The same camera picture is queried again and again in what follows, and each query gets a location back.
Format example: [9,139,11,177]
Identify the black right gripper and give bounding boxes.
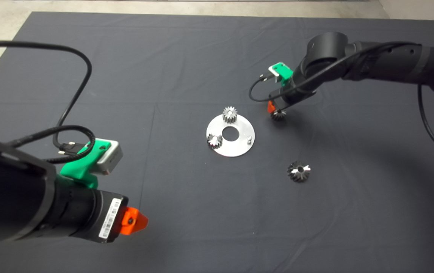
[267,85,316,113]

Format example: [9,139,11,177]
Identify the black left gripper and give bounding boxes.
[90,190,149,243]

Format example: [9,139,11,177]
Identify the large steel bevel gear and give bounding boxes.
[287,160,311,182]

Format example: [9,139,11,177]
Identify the small steel spur gear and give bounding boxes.
[222,106,238,124]

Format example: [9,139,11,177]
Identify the small steel bevel gear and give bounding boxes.
[207,133,223,149]

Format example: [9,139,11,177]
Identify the round metal plate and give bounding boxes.
[206,113,255,157]

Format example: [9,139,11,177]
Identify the dark grey table cloth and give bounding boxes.
[0,11,434,273]

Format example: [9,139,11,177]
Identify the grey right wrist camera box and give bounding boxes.
[269,62,285,83]

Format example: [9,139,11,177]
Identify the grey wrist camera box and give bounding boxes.
[269,62,285,83]
[96,140,123,176]

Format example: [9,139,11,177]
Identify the green right camera mount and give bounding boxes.
[270,63,294,86]

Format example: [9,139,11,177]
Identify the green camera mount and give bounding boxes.
[270,63,294,86]
[60,139,110,189]

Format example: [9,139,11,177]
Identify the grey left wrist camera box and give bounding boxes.
[96,140,123,176]

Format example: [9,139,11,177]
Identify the green left camera mount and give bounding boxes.
[60,139,110,189]

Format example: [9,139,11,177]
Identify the braided black left arm cable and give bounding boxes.
[10,125,97,164]

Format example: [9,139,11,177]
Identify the thin black left camera cable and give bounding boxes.
[0,41,92,154]

